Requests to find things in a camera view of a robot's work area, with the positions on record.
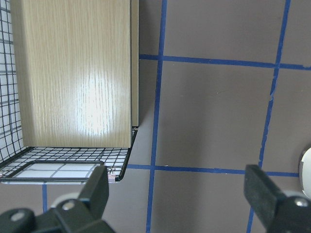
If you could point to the white toaster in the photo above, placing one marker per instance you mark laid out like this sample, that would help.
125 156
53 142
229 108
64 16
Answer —
305 172

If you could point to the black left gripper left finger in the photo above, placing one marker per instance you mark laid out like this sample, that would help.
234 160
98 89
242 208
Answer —
80 215

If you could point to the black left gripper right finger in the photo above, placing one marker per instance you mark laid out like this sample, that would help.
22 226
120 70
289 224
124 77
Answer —
277 210

